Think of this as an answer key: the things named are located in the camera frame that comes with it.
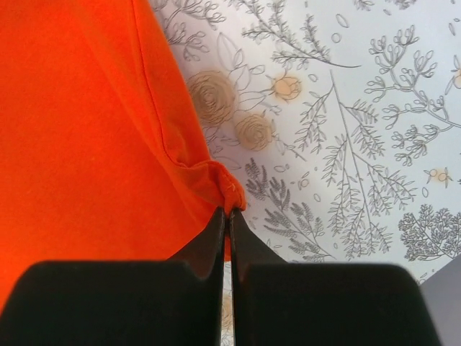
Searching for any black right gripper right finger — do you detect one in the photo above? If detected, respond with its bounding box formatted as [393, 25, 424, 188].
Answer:
[229, 210, 440, 345]

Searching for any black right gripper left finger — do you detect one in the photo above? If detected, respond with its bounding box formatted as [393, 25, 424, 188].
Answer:
[1, 209, 225, 345]

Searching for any orange t-shirt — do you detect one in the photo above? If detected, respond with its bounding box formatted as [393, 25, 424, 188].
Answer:
[1, 1, 246, 301]

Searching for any floral patterned table mat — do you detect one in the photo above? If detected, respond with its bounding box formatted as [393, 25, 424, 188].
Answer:
[151, 1, 460, 345]

